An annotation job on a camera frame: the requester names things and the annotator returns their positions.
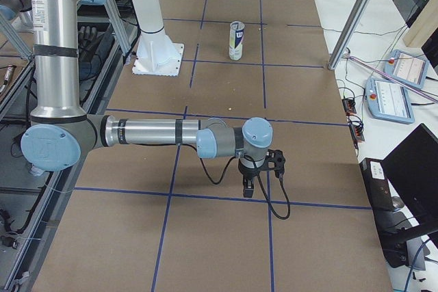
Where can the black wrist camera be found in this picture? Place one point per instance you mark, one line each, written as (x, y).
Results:
(275, 161)

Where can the near orange connector block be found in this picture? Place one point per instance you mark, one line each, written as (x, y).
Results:
(356, 131)

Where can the wooden board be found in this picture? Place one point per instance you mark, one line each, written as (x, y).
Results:
(423, 27)

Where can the black computer box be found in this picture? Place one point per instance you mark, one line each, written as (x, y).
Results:
(380, 182)

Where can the far blue teach pendant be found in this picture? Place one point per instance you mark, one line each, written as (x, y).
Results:
(407, 68)

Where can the near blue teach pendant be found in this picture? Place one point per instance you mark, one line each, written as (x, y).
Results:
(388, 101)

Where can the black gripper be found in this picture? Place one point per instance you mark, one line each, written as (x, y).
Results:
(248, 171)

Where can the black monitor on stand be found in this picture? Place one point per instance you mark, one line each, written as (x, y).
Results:
(411, 168)

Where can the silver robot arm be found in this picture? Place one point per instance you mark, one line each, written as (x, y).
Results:
(62, 132)

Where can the blue teach pendant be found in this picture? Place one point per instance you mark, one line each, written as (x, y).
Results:
(407, 68)
(388, 101)

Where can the far orange connector block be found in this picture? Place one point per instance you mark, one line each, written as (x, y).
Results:
(349, 105)

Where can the clear tennis ball can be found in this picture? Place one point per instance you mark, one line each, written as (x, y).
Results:
(236, 37)

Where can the orange connector block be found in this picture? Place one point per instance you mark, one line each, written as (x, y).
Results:
(349, 105)
(356, 131)

